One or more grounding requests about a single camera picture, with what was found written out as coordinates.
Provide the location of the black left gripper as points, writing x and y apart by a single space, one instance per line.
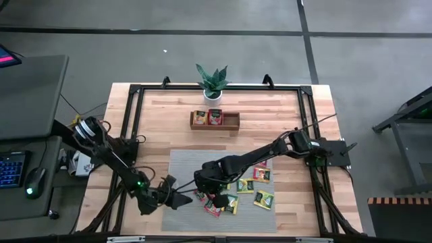
157 200

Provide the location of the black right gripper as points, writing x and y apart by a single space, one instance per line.
209 180

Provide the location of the red tea sachet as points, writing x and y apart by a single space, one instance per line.
215 117
211 209
262 164
199 195

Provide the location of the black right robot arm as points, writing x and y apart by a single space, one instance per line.
260 153

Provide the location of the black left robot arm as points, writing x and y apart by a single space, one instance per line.
111 158

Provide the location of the green yellow lemon tea sachet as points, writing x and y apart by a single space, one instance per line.
227 186
245 186
233 206
263 200

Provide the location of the grey woven placemat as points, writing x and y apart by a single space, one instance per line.
182 168

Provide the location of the brown wooden tray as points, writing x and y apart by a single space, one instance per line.
231 121

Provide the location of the white cardboard box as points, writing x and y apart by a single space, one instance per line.
84 167

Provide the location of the snake plant in white pot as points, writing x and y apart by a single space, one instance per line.
212 84

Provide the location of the black caster wheel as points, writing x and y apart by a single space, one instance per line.
53 214

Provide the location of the yellow power plug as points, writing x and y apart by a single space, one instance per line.
76 120

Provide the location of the black clamp lever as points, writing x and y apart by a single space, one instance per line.
349 148

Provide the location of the black computer mouse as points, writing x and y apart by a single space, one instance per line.
35 184

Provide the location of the backlit keyboard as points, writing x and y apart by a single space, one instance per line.
11 168

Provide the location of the orange black striped panel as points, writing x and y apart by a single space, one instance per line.
398 222

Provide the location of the grey side desk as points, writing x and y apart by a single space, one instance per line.
30 94

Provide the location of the black metal stand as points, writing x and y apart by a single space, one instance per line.
401 118

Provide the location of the tablet screen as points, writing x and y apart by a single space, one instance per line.
8 57

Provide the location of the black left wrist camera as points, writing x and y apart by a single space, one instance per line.
169 182

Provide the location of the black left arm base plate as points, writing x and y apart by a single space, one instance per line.
133 145

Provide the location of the black aluminium table frame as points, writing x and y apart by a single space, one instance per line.
270 87

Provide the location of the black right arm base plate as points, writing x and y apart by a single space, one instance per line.
337 153

